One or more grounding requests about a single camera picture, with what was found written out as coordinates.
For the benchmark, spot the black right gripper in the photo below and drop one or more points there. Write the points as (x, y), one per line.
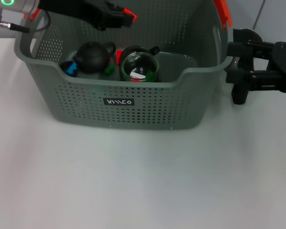
(284, 66)

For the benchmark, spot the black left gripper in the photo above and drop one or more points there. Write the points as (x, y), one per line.
(81, 10)

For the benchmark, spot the small red toy brick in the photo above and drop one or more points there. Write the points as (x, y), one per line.
(136, 81)
(130, 14)

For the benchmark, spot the large red toy brick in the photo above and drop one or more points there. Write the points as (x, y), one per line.
(119, 56)

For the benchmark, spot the green toy plate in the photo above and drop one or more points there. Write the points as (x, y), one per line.
(109, 69)

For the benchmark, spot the long white toy brick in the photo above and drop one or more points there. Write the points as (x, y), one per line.
(137, 75)

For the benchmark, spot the blue toy plate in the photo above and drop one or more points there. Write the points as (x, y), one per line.
(72, 68)

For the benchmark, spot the green toy brick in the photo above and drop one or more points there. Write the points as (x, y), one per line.
(150, 77)

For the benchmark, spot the small black ceramic teacup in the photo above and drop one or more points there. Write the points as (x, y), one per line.
(63, 66)

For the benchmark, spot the grey perforated storage bin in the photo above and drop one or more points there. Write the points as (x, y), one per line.
(85, 107)

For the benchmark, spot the black ceramic teapot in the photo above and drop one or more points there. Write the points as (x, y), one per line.
(93, 57)

